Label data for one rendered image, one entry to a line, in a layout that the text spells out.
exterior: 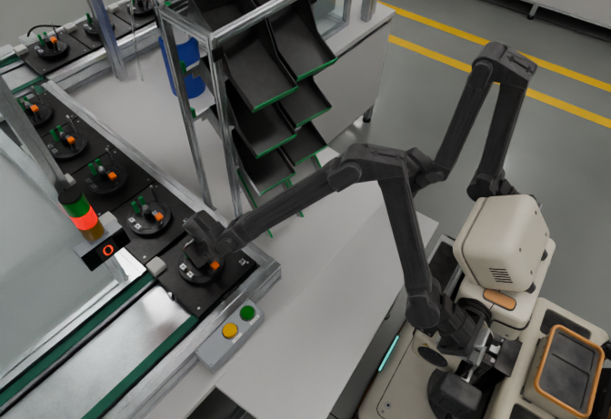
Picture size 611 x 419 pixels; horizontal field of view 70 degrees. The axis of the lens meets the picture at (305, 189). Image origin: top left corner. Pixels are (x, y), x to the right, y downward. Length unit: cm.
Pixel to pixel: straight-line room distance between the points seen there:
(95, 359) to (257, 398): 47
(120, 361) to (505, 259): 105
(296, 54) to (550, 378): 115
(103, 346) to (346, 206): 92
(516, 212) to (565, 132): 264
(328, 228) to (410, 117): 191
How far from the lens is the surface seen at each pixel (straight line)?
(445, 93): 367
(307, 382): 138
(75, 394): 144
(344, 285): 150
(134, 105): 213
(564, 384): 155
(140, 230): 151
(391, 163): 86
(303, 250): 155
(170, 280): 142
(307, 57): 116
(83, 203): 110
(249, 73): 108
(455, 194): 297
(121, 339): 144
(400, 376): 204
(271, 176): 129
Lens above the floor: 220
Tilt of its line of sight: 52 degrees down
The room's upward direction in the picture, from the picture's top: 3 degrees clockwise
